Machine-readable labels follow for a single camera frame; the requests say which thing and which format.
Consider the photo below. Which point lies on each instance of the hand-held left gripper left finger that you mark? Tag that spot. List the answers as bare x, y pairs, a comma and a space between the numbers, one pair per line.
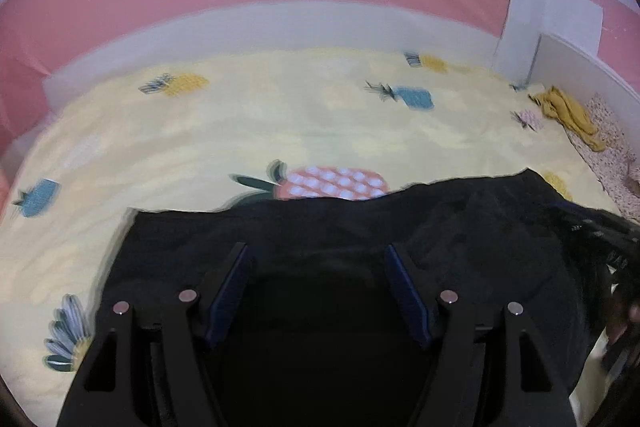
227, 297

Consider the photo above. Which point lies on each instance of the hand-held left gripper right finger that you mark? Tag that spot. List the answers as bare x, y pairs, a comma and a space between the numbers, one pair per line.
407, 292

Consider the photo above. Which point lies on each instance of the black garment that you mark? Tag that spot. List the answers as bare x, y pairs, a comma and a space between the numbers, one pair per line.
325, 227

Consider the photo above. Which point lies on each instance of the person's right hand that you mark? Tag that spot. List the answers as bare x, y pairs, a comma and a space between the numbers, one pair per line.
622, 322

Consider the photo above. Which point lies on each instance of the floral patterned cloth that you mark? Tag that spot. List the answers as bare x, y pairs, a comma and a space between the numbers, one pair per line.
612, 142

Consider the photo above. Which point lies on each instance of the mustard yellow cloth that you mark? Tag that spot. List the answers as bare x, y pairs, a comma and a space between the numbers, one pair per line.
570, 112

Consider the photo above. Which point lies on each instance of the yellow fruit-print bedsheet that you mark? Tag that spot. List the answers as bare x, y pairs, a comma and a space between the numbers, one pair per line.
250, 132

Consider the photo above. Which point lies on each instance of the white bed headboard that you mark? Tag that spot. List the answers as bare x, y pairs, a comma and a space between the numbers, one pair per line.
575, 62

